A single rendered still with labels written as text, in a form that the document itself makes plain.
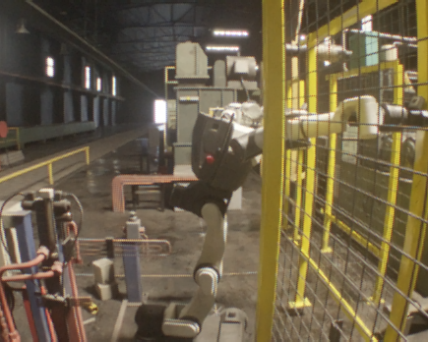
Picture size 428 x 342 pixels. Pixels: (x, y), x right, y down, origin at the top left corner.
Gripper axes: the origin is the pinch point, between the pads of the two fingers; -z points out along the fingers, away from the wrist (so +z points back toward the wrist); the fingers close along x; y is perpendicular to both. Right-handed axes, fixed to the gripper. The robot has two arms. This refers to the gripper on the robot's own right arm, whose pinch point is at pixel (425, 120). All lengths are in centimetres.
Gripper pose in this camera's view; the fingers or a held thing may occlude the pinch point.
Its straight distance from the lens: 118.2
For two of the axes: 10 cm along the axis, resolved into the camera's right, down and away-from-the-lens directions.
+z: -10.0, 0.1, -0.7
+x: -0.7, -1.7, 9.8
